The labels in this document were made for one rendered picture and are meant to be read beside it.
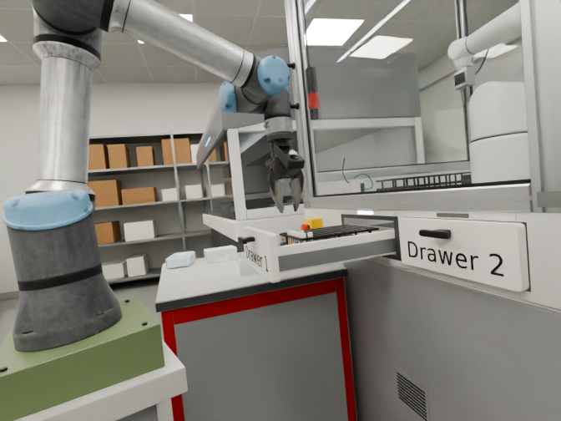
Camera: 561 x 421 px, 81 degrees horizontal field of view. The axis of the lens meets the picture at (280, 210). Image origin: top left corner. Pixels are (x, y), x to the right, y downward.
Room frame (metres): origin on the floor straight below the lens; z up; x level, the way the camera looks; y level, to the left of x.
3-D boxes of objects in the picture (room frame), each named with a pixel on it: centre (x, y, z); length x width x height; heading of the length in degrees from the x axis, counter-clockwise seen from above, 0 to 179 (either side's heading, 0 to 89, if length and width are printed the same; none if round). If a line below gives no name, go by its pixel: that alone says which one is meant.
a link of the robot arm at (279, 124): (0.92, -0.01, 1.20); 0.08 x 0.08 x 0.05
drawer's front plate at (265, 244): (0.86, 0.07, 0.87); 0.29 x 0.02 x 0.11; 18
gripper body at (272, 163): (0.93, -0.02, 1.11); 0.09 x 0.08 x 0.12; 18
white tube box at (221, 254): (1.40, 0.27, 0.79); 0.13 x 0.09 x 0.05; 111
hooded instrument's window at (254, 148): (2.69, -0.04, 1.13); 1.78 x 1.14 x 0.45; 18
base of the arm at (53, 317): (0.54, 0.37, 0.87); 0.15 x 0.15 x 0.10
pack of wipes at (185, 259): (1.39, 0.44, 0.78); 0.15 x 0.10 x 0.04; 4
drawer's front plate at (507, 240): (0.66, -0.33, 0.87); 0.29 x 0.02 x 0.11; 18
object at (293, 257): (0.92, -0.13, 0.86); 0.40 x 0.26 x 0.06; 108
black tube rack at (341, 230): (0.92, -0.12, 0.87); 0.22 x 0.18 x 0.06; 108
